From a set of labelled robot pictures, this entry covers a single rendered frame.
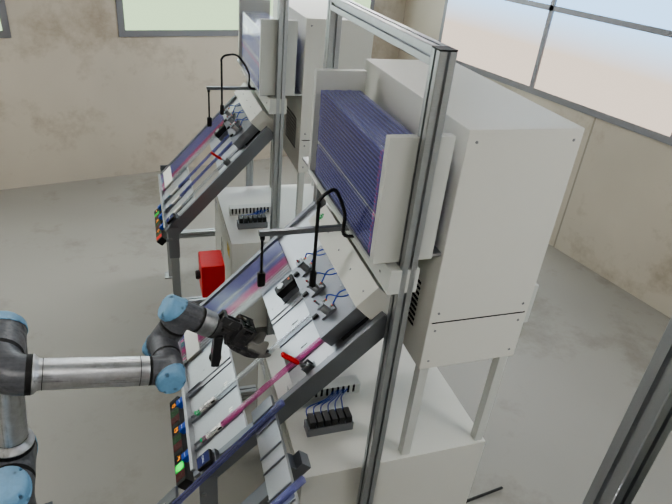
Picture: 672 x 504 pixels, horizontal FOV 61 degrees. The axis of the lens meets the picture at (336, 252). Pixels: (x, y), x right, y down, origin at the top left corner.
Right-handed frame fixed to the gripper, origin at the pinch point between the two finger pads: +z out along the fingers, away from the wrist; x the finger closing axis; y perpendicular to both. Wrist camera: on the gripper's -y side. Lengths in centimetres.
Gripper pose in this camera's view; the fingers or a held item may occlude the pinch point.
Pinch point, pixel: (264, 353)
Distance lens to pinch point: 176.9
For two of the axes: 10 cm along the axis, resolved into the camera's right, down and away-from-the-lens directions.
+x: -3.0, -5.1, 8.1
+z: 7.3, 4.2, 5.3
